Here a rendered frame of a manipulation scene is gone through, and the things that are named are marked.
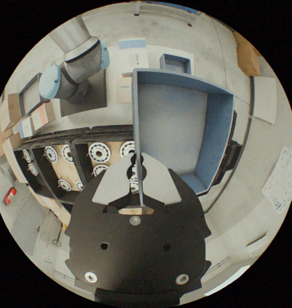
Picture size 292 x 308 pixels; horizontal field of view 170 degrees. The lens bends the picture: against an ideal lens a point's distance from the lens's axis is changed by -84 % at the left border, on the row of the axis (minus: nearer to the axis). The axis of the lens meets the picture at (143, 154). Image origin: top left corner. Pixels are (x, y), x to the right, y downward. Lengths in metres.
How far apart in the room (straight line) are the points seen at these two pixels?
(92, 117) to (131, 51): 0.39
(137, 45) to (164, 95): 0.40
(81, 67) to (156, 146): 0.31
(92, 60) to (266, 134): 2.86
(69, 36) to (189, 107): 0.32
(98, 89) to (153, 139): 0.40
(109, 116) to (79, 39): 0.41
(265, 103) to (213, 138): 2.62
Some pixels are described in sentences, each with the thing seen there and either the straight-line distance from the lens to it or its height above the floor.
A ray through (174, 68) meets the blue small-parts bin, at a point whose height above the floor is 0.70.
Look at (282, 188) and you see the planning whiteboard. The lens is 2.86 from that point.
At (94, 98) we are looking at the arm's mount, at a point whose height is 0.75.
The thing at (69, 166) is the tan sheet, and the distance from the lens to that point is 0.61.
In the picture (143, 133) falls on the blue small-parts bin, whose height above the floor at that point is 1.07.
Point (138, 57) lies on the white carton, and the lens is 0.50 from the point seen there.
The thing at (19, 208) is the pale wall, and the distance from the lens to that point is 3.57.
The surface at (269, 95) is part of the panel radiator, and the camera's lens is 2.79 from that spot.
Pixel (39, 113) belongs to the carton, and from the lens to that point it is 0.72.
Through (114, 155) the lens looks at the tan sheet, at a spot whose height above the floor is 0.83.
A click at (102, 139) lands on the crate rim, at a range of 0.33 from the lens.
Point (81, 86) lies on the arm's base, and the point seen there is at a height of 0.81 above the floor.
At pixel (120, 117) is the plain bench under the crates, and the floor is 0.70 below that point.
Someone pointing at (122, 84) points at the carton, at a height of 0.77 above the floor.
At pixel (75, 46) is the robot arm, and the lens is 0.32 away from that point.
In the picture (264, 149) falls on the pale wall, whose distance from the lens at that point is 2.81.
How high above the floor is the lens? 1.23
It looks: 60 degrees down
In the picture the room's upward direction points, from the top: 165 degrees clockwise
